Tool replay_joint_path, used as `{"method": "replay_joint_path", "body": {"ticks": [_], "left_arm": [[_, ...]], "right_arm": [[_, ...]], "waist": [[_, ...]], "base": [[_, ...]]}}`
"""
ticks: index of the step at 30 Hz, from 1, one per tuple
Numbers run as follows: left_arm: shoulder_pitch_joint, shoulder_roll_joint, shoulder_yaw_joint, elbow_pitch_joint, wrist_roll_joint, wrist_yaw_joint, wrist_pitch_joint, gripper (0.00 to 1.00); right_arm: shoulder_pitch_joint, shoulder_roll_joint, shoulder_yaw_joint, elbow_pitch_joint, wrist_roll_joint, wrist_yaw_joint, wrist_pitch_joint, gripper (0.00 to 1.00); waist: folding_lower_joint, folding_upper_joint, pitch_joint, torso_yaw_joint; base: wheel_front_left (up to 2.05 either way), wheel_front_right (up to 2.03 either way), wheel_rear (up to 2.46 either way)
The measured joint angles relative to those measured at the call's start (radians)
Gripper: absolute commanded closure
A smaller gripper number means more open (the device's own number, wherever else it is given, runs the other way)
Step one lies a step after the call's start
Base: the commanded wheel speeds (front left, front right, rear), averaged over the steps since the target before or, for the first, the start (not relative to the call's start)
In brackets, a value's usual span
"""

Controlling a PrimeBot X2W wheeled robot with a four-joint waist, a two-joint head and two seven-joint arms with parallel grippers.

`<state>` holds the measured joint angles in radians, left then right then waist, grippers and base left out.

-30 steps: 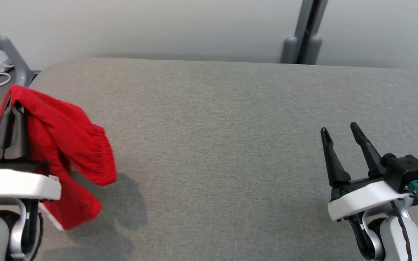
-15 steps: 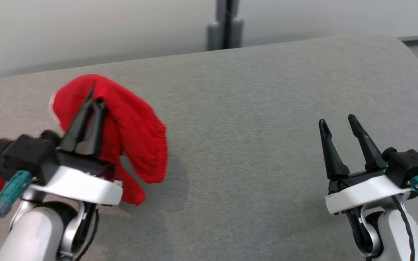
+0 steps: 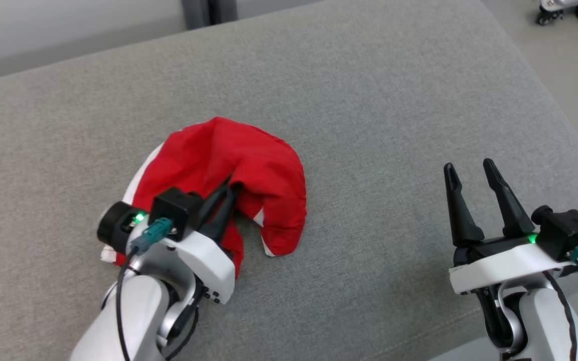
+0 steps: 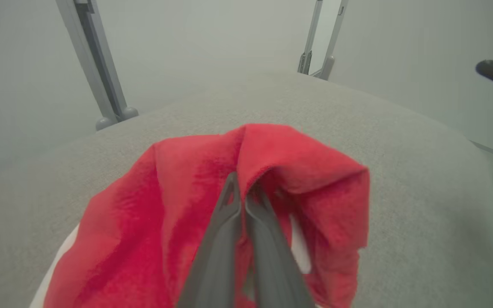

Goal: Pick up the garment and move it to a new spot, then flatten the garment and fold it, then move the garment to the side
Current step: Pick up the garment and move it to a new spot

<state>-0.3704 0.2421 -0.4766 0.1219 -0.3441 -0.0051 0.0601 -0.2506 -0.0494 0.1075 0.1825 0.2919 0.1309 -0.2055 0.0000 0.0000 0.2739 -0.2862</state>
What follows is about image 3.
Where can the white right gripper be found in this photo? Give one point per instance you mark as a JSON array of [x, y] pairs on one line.
[[499, 265]]

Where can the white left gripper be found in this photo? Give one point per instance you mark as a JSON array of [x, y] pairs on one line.
[[208, 265]]

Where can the red shorts white waistband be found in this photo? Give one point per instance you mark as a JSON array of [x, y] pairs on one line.
[[264, 165]]

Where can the wheeled robot base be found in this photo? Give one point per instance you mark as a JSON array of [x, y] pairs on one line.
[[550, 15]]

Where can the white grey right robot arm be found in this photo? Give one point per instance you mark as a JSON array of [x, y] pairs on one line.
[[540, 326]]

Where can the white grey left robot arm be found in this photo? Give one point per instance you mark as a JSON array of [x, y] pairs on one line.
[[141, 321]]

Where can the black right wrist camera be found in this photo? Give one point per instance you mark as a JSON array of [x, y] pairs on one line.
[[567, 233]]

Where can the grey wall post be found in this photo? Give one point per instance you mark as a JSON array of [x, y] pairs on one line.
[[208, 12]]

